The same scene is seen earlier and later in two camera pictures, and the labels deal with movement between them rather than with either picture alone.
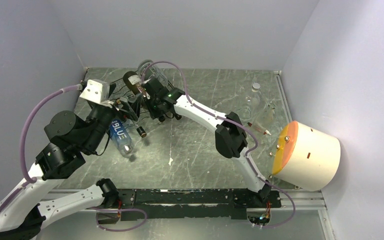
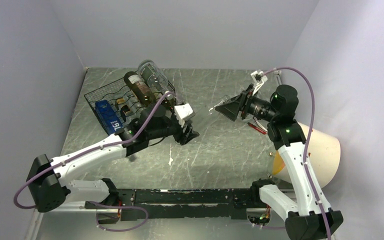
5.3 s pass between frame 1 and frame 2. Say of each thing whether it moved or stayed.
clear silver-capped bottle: moved
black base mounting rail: stayed
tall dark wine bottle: stayed
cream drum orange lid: stayed
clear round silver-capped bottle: stayed
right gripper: moved
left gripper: moved
